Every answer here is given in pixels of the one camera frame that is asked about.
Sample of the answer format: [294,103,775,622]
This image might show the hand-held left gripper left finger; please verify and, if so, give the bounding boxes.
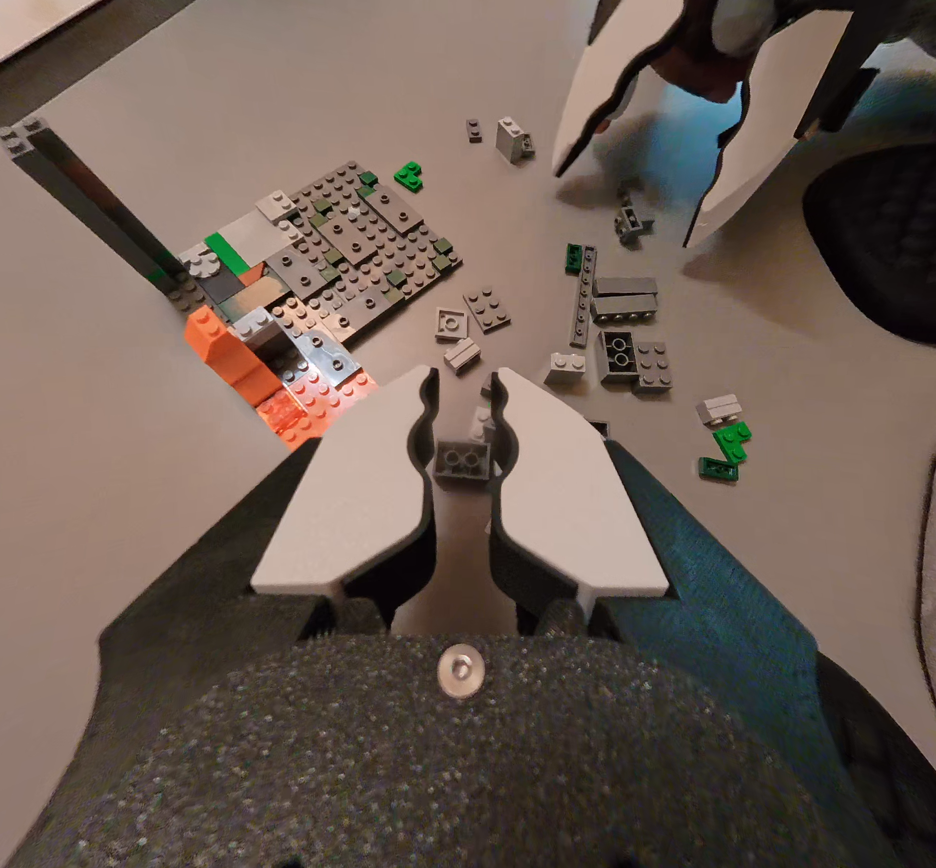
[251,365,438,602]

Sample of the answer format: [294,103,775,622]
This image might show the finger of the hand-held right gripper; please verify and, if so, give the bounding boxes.
[550,0,692,179]
[682,5,878,250]

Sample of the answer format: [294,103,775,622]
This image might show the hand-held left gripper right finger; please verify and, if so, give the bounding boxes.
[488,368,671,613]

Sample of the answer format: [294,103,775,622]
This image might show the grey lego slope brick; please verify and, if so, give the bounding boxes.
[496,116,536,166]

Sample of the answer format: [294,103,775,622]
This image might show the dark grey studded lego brick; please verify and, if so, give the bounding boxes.
[631,340,674,395]

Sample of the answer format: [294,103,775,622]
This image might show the long dark grey lego plate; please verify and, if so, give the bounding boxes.
[569,245,598,350]

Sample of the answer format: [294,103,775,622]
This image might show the light grey grille lego brick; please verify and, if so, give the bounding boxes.
[443,336,484,376]

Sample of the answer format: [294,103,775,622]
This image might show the dark grey six-stud lego plate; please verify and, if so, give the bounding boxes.
[462,287,513,334]

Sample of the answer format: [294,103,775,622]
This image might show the grey and orange lego build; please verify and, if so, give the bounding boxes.
[0,115,463,452]

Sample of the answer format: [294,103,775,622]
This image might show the person's right hand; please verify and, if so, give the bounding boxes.
[657,49,742,103]

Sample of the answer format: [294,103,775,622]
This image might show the black office chair seat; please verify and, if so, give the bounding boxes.
[802,152,936,346]

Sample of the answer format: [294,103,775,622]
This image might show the dark grey lego bracket brick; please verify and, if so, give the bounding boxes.
[613,184,655,248]

